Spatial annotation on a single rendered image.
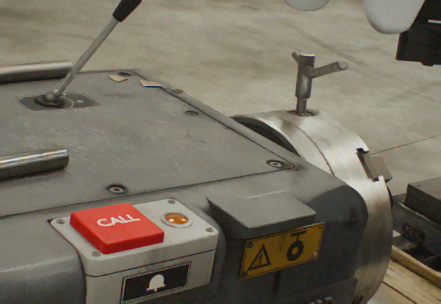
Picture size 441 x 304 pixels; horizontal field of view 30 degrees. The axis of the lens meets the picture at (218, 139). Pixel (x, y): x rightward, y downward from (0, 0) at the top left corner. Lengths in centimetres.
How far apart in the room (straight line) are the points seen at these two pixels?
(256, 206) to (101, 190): 15
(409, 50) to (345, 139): 77
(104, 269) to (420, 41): 39
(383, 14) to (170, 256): 46
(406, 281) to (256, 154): 68
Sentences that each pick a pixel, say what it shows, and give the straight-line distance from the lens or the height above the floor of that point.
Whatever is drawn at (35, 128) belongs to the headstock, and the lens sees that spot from 93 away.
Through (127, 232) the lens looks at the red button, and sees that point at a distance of 70.
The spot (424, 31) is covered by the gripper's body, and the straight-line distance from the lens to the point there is 37.
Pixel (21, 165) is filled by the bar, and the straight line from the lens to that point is 80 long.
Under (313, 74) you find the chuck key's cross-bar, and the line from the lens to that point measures 107.
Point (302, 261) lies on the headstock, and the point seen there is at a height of 118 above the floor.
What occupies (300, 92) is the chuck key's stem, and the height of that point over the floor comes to 127.
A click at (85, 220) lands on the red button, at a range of 71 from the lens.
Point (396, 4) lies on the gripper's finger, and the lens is 30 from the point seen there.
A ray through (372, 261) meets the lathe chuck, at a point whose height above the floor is 109.
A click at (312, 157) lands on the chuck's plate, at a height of 122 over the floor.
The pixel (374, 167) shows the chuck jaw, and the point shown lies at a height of 120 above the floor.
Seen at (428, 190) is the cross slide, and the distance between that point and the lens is 176.
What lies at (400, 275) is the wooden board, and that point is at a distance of 158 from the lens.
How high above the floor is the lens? 159
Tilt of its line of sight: 20 degrees down
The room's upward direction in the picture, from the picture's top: 10 degrees clockwise
